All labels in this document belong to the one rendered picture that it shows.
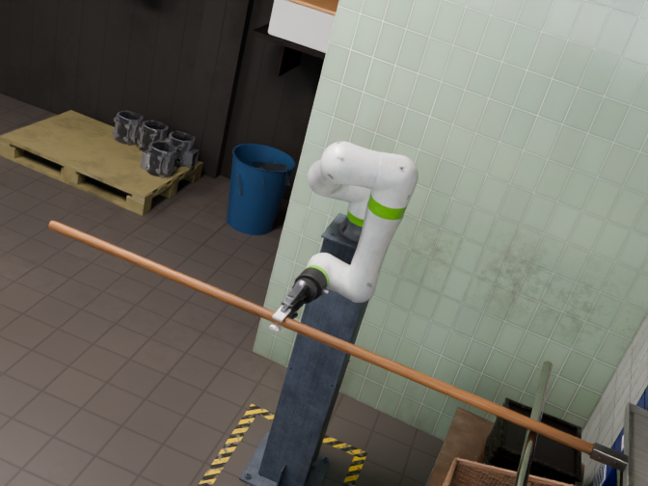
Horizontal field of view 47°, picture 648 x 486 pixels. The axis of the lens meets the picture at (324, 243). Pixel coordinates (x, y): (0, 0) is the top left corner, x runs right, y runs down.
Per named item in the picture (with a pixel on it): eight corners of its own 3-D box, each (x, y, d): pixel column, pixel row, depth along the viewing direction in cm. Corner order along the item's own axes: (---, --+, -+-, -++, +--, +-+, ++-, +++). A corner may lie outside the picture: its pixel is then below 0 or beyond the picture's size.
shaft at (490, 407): (46, 229, 234) (46, 221, 233) (52, 226, 237) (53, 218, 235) (589, 457, 197) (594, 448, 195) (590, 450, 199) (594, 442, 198)
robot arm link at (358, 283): (373, 193, 232) (361, 209, 224) (408, 208, 230) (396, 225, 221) (344, 282, 253) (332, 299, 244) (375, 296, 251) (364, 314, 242)
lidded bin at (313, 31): (349, 45, 482) (360, 6, 470) (333, 57, 450) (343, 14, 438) (284, 24, 489) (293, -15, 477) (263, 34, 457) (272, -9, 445)
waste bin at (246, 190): (296, 230, 515) (314, 161, 489) (257, 249, 482) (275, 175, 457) (246, 202, 533) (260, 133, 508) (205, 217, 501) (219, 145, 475)
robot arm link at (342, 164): (310, 157, 265) (327, 132, 212) (355, 168, 267) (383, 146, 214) (302, 193, 264) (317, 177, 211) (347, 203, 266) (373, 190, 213)
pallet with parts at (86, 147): (203, 176, 552) (211, 135, 537) (148, 218, 482) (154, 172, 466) (65, 124, 571) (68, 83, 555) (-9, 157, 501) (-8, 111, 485)
